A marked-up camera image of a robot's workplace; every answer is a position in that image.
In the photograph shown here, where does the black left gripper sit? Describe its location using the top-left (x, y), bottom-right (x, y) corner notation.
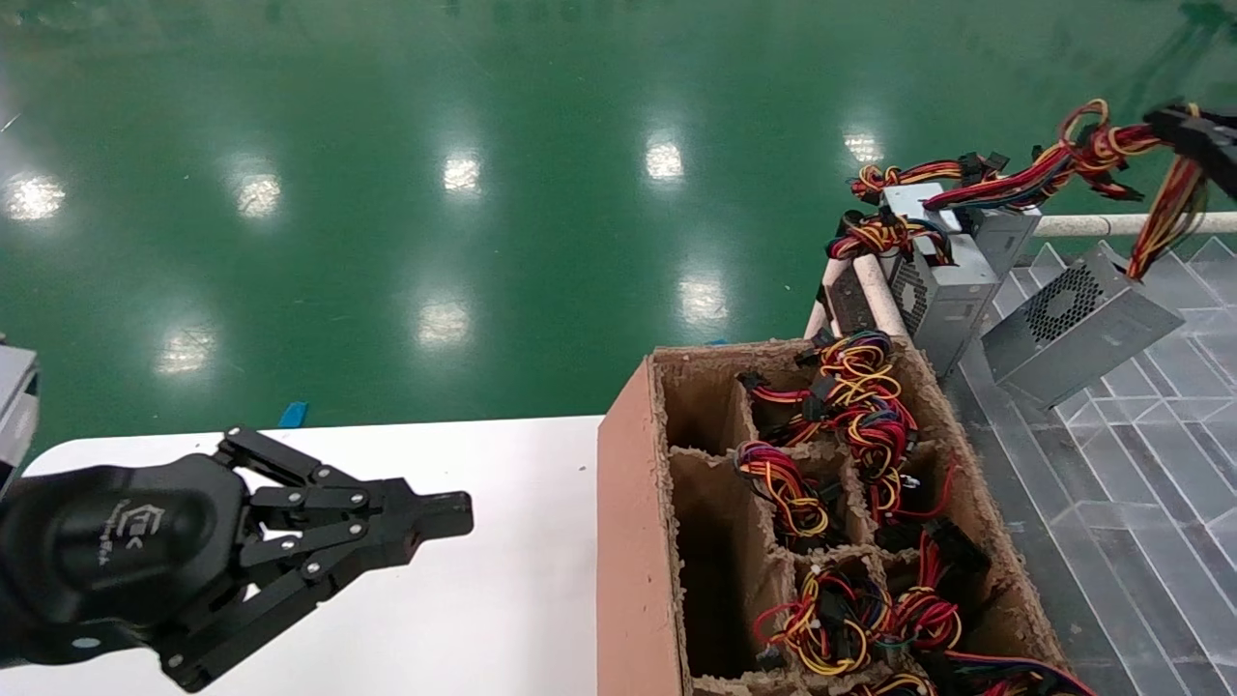
top-left (0, 427), bottom-right (475, 693)

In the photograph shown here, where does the short white rack pipe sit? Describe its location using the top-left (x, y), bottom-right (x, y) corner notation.
top-left (855, 253), bottom-right (915, 351)
top-left (805, 253), bottom-right (853, 341)

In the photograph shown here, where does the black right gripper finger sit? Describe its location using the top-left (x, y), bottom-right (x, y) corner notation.
top-left (1192, 143), bottom-right (1237, 204)
top-left (1144, 102), bottom-right (1237, 148)

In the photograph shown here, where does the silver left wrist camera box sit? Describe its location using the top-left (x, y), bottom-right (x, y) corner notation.
top-left (0, 343), bottom-right (42, 494)

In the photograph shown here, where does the power supply coloured wire bundle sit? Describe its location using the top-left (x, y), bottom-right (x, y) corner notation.
top-left (850, 651), bottom-right (1098, 696)
top-left (875, 517), bottom-right (993, 653)
top-left (733, 440), bottom-right (834, 544)
top-left (739, 329), bottom-right (960, 530)
top-left (754, 565), bottom-right (895, 680)

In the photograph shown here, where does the silver power supply with wires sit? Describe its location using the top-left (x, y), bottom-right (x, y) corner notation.
top-left (981, 97), bottom-right (1211, 410)
top-left (829, 208), bottom-right (1001, 380)
top-left (850, 145), bottom-right (1098, 281)

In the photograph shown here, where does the brown cardboard divider box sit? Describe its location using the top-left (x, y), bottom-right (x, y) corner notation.
top-left (596, 338), bottom-right (1071, 696)

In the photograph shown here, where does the clear plastic ridged rack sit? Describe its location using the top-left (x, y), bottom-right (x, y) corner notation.
top-left (952, 237), bottom-right (1237, 696)

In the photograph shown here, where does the long white rack pipe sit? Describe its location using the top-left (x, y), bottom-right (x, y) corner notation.
top-left (1034, 212), bottom-right (1237, 239)

